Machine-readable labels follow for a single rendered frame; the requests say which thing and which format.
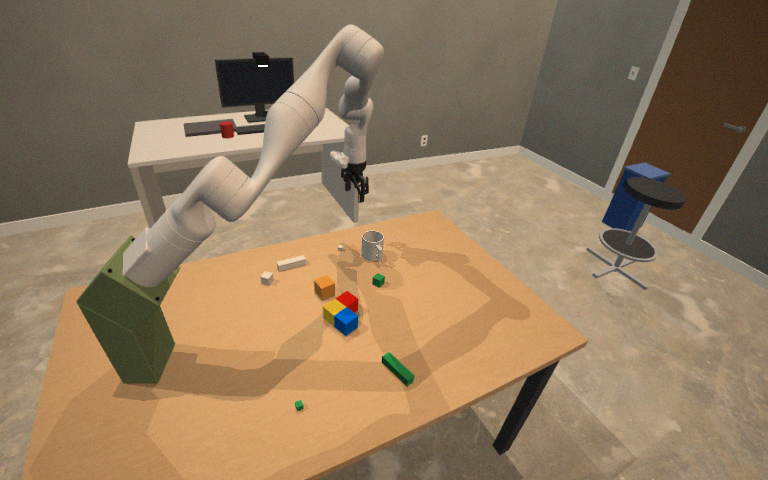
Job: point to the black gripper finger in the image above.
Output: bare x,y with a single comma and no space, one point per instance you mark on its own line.
346,179
364,184

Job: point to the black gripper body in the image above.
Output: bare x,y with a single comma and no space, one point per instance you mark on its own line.
358,170

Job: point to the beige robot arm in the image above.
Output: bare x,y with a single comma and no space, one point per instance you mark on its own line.
187,223

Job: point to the blue cube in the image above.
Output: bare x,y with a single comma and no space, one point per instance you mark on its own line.
346,321

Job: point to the grey mug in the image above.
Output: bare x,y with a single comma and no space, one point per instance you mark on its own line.
372,249

